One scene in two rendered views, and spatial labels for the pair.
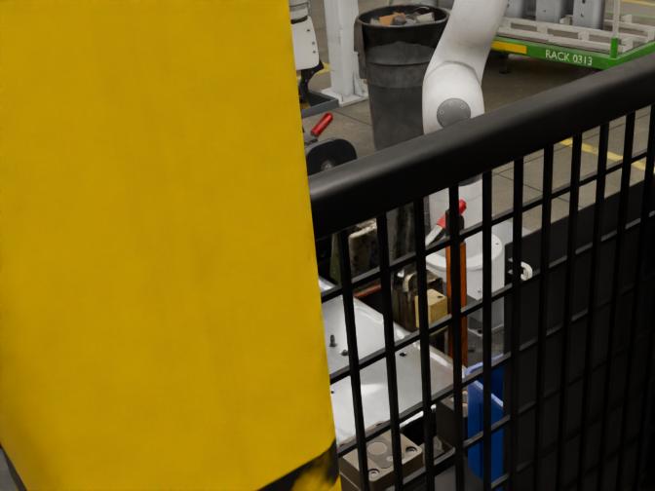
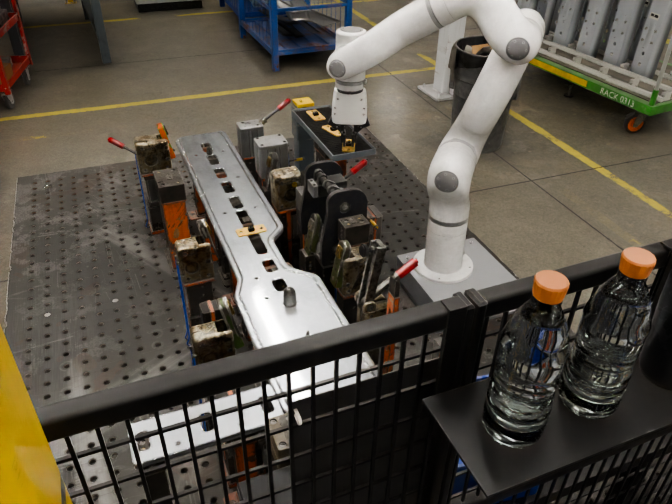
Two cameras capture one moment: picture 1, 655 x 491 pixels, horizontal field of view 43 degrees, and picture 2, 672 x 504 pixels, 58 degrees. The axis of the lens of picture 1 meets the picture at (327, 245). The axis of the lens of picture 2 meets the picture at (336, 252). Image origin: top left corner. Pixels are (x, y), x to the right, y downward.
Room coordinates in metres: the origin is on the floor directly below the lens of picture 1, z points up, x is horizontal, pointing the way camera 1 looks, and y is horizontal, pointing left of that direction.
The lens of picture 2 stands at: (0.04, -0.23, 1.96)
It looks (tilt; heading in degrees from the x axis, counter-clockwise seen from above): 35 degrees down; 10
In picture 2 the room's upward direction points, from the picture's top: 1 degrees clockwise
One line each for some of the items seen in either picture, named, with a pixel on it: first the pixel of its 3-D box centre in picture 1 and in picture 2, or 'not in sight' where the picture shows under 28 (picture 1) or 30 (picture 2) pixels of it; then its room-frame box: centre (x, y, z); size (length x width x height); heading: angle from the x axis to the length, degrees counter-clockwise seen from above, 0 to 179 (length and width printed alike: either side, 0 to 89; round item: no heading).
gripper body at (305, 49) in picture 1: (291, 41); (349, 104); (1.70, 0.03, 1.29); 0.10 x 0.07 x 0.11; 98
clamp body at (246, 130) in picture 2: not in sight; (253, 168); (2.01, 0.44, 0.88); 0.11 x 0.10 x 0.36; 123
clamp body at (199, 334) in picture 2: not in sight; (217, 382); (0.97, 0.21, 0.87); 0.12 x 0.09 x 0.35; 123
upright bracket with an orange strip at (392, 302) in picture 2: (457, 360); (387, 364); (1.04, -0.18, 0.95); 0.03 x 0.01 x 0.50; 33
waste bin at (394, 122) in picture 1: (404, 81); (481, 96); (4.36, -0.50, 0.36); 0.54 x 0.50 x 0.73; 122
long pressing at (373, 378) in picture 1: (181, 241); (247, 229); (1.44, 0.28, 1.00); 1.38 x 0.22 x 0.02; 33
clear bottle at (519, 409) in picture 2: not in sight; (529, 360); (0.49, -0.34, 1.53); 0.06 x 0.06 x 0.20
